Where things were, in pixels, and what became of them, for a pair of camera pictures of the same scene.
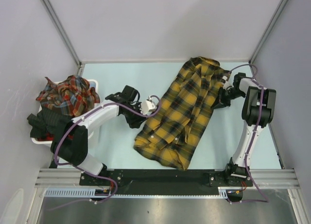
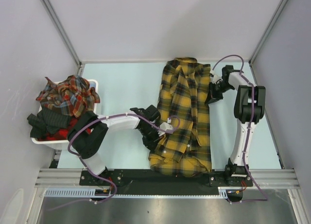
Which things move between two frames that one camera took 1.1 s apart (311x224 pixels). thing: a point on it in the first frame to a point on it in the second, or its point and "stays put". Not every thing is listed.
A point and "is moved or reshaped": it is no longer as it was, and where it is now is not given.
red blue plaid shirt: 73,95 stays put
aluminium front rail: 262,178 stays put
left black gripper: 136,122 to 151,143
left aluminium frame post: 61,28 stays put
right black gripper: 220,102 to 213,96
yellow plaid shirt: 169,134 is moved or reshaped
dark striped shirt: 47,121 stays put
